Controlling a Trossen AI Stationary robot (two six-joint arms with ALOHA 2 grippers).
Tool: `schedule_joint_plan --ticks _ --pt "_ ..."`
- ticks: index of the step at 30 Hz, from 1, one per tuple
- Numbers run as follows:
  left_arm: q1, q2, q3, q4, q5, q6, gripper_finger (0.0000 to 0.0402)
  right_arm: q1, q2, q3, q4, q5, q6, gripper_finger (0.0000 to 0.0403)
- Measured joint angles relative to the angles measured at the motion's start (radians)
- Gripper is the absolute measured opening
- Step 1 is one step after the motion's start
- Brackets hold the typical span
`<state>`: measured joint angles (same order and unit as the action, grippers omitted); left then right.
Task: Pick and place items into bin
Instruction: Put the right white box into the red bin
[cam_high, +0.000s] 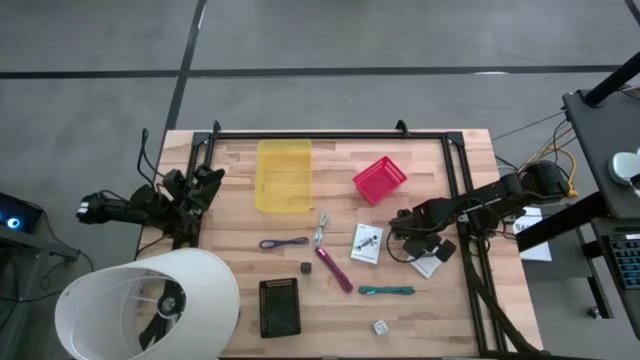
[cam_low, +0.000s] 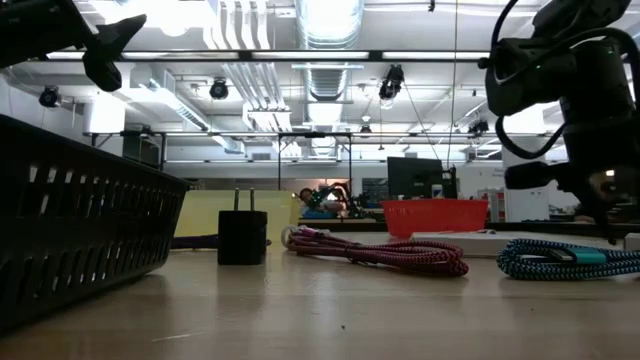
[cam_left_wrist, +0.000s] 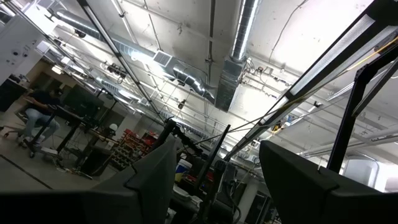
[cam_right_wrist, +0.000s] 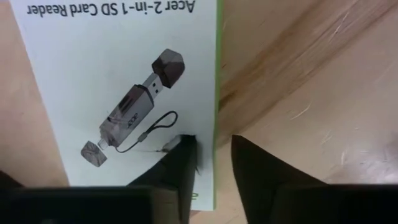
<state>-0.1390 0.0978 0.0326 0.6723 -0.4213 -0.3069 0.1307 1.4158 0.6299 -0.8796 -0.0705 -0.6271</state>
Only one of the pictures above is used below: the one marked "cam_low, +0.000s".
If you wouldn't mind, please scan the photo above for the pink braided cable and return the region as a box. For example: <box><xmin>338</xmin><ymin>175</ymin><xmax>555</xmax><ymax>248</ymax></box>
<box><xmin>287</xmin><ymin>225</ymin><xmax>470</xmax><ymax>278</ymax></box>

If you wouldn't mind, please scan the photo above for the black wall charger plug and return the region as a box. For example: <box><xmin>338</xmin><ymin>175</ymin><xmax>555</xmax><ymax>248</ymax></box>
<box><xmin>217</xmin><ymin>187</ymin><xmax>269</xmax><ymax>266</ymax></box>

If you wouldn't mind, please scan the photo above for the red plastic basket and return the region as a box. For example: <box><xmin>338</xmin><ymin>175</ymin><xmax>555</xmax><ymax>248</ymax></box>
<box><xmin>380</xmin><ymin>198</ymin><xmax>490</xmax><ymax>240</ymax></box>

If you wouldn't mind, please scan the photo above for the yellow cloth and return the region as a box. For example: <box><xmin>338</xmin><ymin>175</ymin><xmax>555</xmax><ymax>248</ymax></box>
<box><xmin>173</xmin><ymin>189</ymin><xmax>301</xmax><ymax>247</ymax></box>

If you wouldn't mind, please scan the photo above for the blue braided cable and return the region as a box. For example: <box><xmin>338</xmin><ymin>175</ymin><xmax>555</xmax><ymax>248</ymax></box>
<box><xmin>496</xmin><ymin>238</ymin><xmax>640</xmax><ymax>282</ymax></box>

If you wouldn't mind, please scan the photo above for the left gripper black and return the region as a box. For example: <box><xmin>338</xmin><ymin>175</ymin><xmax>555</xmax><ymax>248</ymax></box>
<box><xmin>0</xmin><ymin>0</ymin><xmax>148</xmax><ymax>93</ymax></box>

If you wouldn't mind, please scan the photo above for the person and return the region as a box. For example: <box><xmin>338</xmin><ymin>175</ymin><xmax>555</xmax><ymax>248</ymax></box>
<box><xmin>298</xmin><ymin>187</ymin><xmax>346</xmax><ymax>215</ymax></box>

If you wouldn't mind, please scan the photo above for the black table frame rail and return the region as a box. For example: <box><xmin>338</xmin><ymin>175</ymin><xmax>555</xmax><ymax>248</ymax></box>
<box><xmin>298</xmin><ymin>218</ymin><xmax>640</xmax><ymax>239</ymax></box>

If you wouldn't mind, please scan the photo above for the black slotted plastic bin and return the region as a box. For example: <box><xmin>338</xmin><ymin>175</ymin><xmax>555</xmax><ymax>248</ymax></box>
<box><xmin>0</xmin><ymin>113</ymin><xmax>191</xmax><ymax>334</ymax></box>

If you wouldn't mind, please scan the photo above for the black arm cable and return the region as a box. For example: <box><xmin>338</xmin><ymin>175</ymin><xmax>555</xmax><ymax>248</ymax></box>
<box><xmin>493</xmin><ymin>114</ymin><xmax>567</xmax><ymax>161</ymax></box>

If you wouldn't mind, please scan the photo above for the black overhead camera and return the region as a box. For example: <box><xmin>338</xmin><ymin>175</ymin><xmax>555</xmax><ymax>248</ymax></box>
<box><xmin>38</xmin><ymin>85</ymin><xmax>62</xmax><ymax>109</ymax></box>
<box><xmin>377</xmin><ymin>64</ymin><xmax>406</xmax><ymax>101</ymax></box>
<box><xmin>208</xmin><ymin>77</ymin><xmax>231</xmax><ymax>101</ymax></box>

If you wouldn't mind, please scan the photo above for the silver ventilation duct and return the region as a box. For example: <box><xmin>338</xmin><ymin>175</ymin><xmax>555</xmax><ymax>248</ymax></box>
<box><xmin>293</xmin><ymin>0</ymin><xmax>366</xmax><ymax>102</ymax></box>

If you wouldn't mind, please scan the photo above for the black computer monitor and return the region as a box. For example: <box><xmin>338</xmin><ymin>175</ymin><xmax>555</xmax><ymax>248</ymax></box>
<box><xmin>386</xmin><ymin>156</ymin><xmax>445</xmax><ymax>201</ymax></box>

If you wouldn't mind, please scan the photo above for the white flat box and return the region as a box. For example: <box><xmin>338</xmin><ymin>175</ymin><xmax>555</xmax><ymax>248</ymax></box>
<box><xmin>409</xmin><ymin>229</ymin><xmax>626</xmax><ymax>259</ymax></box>

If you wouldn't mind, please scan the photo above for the white braided USB cable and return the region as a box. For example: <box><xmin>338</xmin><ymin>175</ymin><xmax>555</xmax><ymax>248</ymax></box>
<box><xmin>280</xmin><ymin>225</ymin><xmax>302</xmax><ymax>250</ymax></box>

